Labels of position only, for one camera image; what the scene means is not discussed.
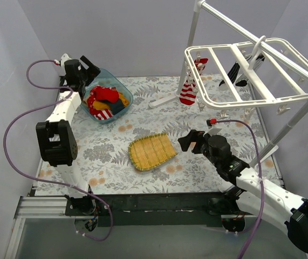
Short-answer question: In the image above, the teal transparent plastic basin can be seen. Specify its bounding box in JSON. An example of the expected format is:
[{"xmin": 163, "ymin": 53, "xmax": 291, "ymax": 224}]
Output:
[{"xmin": 80, "ymin": 69, "xmax": 133, "ymax": 124}]

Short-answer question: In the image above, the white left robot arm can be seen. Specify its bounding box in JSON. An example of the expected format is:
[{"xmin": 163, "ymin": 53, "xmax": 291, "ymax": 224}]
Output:
[{"xmin": 36, "ymin": 53, "xmax": 100, "ymax": 216}]

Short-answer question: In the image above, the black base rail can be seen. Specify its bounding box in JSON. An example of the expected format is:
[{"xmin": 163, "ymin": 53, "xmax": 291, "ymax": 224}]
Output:
[{"xmin": 65, "ymin": 192, "xmax": 241, "ymax": 227}]

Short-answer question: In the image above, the purple cable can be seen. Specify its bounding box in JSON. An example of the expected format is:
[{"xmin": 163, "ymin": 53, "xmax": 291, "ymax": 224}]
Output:
[
  {"xmin": 3, "ymin": 59, "xmax": 113, "ymax": 241},
  {"xmin": 215, "ymin": 119, "xmax": 265, "ymax": 259}
]

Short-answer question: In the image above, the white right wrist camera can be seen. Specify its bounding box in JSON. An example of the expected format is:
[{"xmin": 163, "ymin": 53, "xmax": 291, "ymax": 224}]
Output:
[{"xmin": 206, "ymin": 118, "xmax": 222, "ymax": 135}]

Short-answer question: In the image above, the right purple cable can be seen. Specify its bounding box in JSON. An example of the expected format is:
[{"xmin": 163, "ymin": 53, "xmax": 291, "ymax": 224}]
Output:
[{"xmin": 215, "ymin": 119, "xmax": 265, "ymax": 259}]

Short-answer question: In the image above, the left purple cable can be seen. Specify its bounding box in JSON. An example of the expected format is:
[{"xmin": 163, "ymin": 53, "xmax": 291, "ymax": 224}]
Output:
[{"xmin": 3, "ymin": 59, "xmax": 113, "ymax": 241}]

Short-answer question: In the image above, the red white striped sock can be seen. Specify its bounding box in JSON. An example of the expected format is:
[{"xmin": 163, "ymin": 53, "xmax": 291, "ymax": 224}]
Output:
[
  {"xmin": 179, "ymin": 58, "xmax": 208, "ymax": 106},
  {"xmin": 91, "ymin": 109, "xmax": 113, "ymax": 120}
]

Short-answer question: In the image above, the red sock with white pattern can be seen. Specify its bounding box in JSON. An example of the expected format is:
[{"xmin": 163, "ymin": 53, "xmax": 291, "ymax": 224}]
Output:
[{"xmin": 87, "ymin": 91, "xmax": 96, "ymax": 115}]

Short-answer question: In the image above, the black white striped sock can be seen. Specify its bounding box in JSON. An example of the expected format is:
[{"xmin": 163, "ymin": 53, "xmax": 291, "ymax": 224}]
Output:
[{"xmin": 218, "ymin": 62, "xmax": 240, "ymax": 91}]

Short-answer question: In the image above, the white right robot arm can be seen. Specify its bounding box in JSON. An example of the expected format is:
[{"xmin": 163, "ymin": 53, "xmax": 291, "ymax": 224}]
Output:
[{"xmin": 178, "ymin": 129, "xmax": 308, "ymax": 254}]

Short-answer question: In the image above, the mustard yellow sock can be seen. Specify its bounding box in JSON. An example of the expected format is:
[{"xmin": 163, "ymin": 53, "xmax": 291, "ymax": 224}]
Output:
[
  {"xmin": 118, "ymin": 92, "xmax": 129, "ymax": 107},
  {"xmin": 92, "ymin": 100, "xmax": 111, "ymax": 111}
]

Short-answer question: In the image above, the white drying rack stand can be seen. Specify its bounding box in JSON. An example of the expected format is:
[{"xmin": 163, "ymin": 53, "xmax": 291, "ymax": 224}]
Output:
[{"xmin": 149, "ymin": 1, "xmax": 308, "ymax": 160}]

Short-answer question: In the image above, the white clip sock hanger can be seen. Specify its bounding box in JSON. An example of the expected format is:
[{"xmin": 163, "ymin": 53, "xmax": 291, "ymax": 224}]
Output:
[{"xmin": 184, "ymin": 37, "xmax": 308, "ymax": 111}]

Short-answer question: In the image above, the woven bamboo tray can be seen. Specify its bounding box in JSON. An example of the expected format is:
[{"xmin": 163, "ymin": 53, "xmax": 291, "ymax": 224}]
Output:
[{"xmin": 128, "ymin": 133, "xmax": 177, "ymax": 172}]

